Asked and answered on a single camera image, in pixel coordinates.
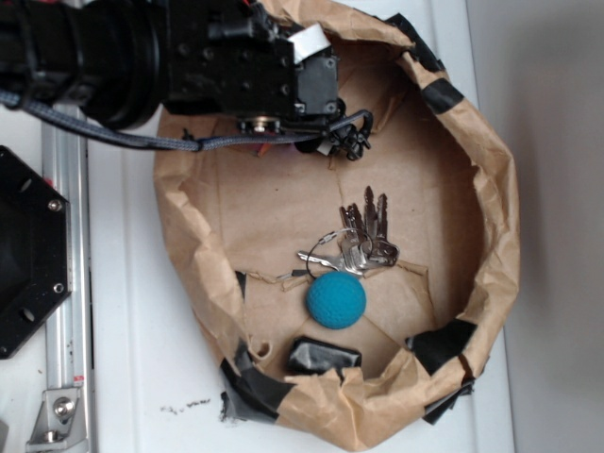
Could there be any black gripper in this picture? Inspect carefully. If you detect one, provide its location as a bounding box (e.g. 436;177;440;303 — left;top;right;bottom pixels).
161;1;371;160

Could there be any orange spiral sea shell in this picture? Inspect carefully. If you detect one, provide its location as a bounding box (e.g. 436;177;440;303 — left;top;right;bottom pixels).
257;143;272;157

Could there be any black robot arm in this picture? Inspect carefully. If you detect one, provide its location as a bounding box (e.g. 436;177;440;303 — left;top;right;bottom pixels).
1;1;373;160

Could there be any silver key bunch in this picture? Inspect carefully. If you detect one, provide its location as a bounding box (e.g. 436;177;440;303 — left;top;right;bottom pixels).
297;186;400;277

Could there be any brown paper bag bin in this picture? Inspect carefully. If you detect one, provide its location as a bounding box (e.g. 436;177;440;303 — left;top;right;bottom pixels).
154;1;520;451

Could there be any blue dimpled foam ball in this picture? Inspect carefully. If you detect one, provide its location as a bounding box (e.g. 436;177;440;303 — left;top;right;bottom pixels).
305;272;367;329

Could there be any white tray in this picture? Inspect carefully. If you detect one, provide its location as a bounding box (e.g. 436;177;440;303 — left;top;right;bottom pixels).
88;1;515;452

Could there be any aluminium extrusion rail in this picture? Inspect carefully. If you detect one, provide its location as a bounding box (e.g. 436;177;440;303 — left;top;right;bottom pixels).
26;125;96;452

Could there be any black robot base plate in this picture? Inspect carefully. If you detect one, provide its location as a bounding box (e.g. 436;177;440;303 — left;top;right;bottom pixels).
1;146;70;360

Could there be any grey braided cable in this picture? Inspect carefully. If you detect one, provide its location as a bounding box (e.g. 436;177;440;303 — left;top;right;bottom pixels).
0;89;374;153

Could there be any metal corner bracket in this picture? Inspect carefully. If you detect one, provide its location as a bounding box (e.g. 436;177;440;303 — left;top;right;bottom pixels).
25;387;89;452

